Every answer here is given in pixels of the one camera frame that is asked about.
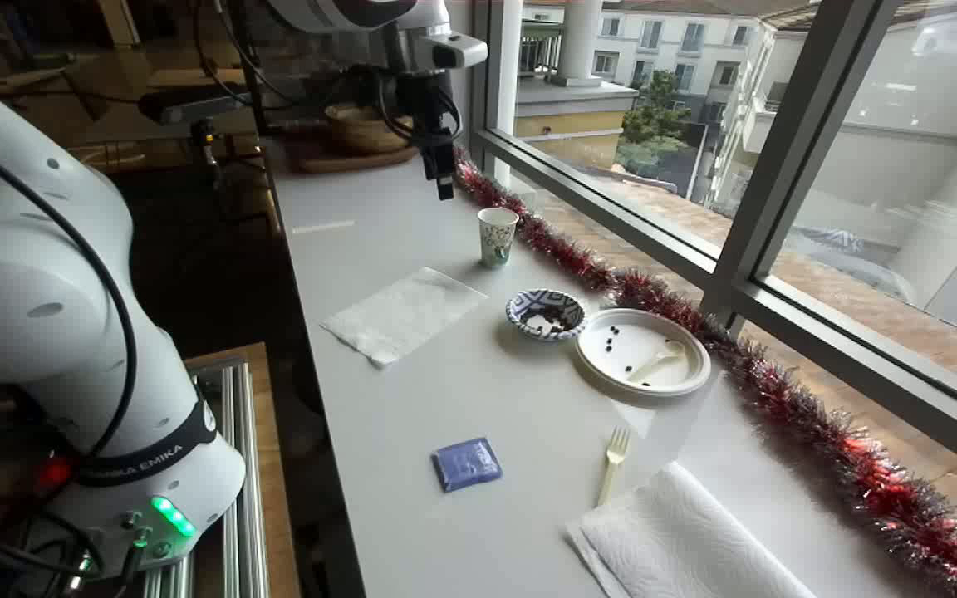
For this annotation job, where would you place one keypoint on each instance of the white napkin near cup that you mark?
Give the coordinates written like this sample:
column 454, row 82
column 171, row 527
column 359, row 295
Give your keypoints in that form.
column 402, row 317

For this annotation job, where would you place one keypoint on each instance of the wooden bowl on board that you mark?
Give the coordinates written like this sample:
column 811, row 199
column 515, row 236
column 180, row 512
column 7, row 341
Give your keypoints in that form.
column 346, row 136

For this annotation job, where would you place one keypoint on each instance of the white paper towel front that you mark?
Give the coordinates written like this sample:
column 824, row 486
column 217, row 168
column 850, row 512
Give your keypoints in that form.
column 676, row 538

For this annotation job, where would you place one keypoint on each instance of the aluminium rail frame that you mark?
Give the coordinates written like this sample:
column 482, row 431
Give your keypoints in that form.
column 209, row 537

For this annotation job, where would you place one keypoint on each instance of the white paper plate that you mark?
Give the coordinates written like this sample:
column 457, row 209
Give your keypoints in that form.
column 617, row 341

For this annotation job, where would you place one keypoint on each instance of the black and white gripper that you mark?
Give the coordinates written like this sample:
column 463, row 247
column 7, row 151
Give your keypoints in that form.
column 417, row 96

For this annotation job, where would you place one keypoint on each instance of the white plastic spoon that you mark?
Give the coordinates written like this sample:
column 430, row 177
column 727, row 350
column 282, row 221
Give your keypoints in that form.
column 672, row 354

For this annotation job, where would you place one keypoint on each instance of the blue patterned paper bowl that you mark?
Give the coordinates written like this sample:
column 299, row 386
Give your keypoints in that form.
column 546, row 296

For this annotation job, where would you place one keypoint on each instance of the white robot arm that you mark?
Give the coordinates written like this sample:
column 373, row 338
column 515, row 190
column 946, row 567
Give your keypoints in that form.
column 151, row 468

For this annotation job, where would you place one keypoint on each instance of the grey window frame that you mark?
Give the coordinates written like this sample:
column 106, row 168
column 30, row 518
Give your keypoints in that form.
column 737, row 285

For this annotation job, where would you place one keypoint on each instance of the blue square packet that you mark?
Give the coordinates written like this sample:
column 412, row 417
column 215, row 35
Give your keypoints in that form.
column 468, row 463

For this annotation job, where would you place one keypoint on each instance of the patterned paper cup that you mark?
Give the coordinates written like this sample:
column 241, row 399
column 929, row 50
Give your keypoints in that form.
column 498, row 234

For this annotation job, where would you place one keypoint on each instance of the coffee beans in bowl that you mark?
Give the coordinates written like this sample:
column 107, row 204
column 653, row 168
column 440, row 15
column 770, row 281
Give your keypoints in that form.
column 546, row 321

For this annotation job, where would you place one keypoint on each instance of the red tinsel garland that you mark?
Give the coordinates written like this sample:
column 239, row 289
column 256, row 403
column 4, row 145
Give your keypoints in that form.
column 905, row 517

